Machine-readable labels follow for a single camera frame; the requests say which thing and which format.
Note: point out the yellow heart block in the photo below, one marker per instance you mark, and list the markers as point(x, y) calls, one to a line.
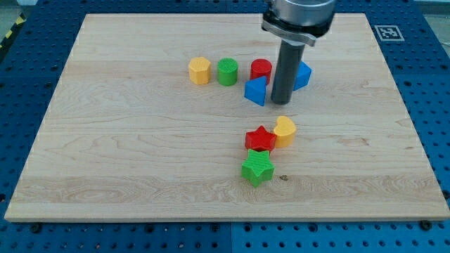
point(285, 131)

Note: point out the white fiducial marker tag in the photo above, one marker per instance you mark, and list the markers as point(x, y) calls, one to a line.
point(388, 33)

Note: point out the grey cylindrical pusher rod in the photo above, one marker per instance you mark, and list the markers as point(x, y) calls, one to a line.
point(288, 63)

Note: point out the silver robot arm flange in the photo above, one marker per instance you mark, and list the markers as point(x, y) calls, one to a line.
point(298, 22)

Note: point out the red star block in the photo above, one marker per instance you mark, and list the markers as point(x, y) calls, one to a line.
point(260, 140)

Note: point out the blue cube block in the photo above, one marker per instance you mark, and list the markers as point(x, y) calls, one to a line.
point(303, 75)

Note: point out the yellow hexagon block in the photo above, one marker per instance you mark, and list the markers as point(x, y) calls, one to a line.
point(199, 70)

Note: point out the green cylinder block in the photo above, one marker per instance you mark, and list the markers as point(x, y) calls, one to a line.
point(227, 71)

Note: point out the yellow black hazard tape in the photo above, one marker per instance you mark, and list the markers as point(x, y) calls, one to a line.
point(13, 32)

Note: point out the green star block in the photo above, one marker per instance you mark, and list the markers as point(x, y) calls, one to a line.
point(258, 167)

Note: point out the blue triangle block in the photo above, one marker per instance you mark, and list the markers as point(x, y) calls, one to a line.
point(255, 90)

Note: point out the wooden board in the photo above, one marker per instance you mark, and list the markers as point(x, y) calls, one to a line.
point(128, 137)

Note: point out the red cylinder block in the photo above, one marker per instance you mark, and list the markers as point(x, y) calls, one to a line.
point(261, 68)

